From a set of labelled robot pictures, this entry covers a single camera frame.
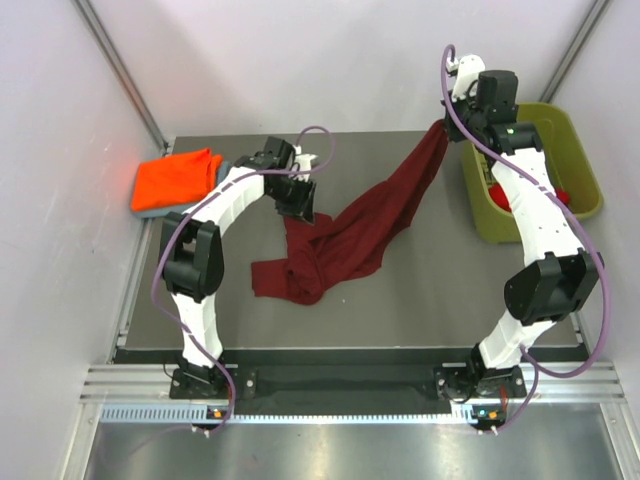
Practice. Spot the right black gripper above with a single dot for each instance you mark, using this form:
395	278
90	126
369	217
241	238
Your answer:
452	133

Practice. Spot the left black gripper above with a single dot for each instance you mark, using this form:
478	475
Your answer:
303	206

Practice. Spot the dark red t-shirt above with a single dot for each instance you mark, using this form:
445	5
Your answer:
351	245

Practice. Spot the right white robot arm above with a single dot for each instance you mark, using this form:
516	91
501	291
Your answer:
559	273

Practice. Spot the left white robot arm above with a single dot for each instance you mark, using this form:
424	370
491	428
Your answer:
191	261

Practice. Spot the bright red t-shirt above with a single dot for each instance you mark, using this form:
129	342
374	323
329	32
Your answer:
500	197

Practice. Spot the olive green plastic basket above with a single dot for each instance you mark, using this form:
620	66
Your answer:
567	165

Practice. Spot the folded orange t-shirt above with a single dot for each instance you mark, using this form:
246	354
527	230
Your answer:
175	180

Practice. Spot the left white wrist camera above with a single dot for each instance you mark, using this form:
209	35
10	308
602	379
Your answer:
301	164

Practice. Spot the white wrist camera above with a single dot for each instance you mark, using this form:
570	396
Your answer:
301	164
465	74

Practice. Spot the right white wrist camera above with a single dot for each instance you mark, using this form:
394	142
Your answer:
465	74

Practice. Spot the aluminium frame rail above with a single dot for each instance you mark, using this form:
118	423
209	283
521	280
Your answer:
149	383

